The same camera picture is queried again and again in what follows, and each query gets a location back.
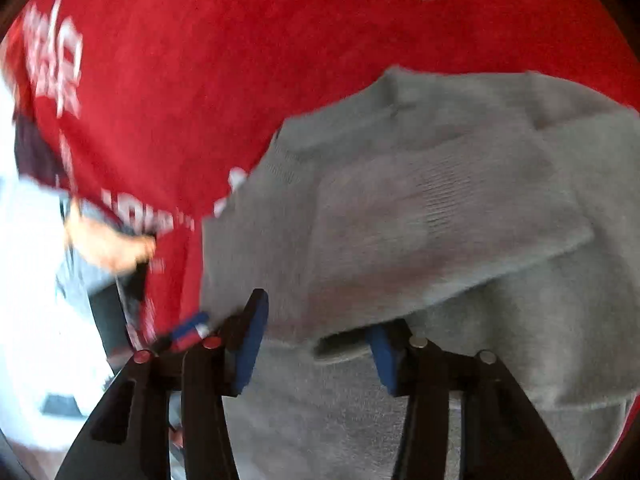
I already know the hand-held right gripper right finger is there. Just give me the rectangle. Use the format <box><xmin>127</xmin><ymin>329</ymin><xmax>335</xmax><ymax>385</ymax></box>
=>
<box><xmin>367</xmin><ymin>320</ymin><xmax>576</xmax><ymax>480</ymax></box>

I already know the orange cloth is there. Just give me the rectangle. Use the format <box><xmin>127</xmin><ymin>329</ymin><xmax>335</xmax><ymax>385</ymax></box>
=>
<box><xmin>65</xmin><ymin>199</ymin><xmax>157</xmax><ymax>273</ymax></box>

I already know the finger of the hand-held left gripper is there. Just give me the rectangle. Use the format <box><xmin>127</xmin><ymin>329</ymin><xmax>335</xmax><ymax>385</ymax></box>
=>
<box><xmin>155</xmin><ymin>311</ymin><xmax>214</xmax><ymax>354</ymax></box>

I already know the red printed blanket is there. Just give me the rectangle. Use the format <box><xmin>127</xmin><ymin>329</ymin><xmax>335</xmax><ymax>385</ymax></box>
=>
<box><xmin>5</xmin><ymin>0</ymin><xmax>640</xmax><ymax>466</ymax></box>

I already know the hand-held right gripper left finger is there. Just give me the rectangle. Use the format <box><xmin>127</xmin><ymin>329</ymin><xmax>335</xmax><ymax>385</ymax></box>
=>
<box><xmin>55</xmin><ymin>288</ymin><xmax>270</xmax><ymax>480</ymax></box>

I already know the grey sweater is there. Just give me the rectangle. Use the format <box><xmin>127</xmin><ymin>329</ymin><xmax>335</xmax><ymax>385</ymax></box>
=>
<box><xmin>199</xmin><ymin>65</ymin><xmax>640</xmax><ymax>480</ymax></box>

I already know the dark purple cloth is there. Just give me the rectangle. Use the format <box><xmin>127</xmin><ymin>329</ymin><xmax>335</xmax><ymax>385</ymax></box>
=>
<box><xmin>14</xmin><ymin>115</ymin><xmax>62</xmax><ymax>187</ymax></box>

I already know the black cloth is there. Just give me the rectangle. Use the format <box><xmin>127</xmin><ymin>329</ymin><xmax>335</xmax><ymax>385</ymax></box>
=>
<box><xmin>91</xmin><ymin>259</ymin><xmax>152</xmax><ymax>361</ymax></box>

